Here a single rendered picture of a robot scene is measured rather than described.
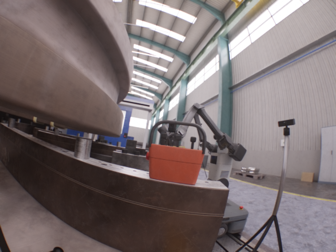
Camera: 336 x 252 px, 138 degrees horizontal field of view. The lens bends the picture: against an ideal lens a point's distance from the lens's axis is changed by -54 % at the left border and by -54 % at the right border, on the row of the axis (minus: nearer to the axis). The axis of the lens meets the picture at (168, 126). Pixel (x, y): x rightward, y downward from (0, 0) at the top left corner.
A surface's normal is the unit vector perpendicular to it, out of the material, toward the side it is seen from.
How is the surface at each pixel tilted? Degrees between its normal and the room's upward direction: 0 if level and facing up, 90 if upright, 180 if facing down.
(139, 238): 90
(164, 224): 90
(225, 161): 90
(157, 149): 97
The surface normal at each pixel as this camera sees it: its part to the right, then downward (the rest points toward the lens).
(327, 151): -0.96, -0.18
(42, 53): 0.96, 0.10
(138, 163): 0.26, -0.12
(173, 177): -0.13, -0.06
